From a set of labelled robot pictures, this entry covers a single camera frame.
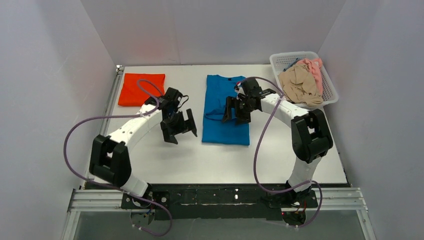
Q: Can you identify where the pink t shirt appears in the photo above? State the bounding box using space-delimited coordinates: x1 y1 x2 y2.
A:
295 57 323 95

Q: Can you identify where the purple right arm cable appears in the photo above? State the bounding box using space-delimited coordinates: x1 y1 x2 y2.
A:
236 76 324 229

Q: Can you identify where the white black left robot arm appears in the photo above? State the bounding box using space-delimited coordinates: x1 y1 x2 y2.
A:
89 104 197 197

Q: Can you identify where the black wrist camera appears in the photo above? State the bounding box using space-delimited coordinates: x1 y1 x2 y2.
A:
234 78 276 100
156 87 189 112

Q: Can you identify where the beige t shirt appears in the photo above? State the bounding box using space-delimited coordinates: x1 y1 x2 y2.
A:
278 63 324 107

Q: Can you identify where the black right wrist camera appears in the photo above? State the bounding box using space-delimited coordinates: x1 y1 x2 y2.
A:
234 78 276 100

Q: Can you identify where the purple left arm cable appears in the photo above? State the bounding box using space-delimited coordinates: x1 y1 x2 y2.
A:
62 79 174 237

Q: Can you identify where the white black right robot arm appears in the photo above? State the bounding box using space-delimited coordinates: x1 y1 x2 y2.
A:
222 93 334 204

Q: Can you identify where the folded orange t shirt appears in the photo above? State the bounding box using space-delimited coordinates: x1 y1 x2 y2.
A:
117 73 166 107

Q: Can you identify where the white plastic laundry basket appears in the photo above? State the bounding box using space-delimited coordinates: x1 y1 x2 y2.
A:
269 51 339 109

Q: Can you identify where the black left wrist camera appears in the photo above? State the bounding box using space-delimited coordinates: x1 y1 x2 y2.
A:
156 87 189 112

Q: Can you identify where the aluminium frame rail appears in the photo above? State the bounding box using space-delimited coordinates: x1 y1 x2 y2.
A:
61 187 376 240

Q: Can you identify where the blue t shirt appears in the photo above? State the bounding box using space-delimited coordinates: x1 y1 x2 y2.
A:
201 75 250 146

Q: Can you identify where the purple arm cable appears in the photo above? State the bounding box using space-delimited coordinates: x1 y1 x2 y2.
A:
236 76 324 229
62 79 174 237

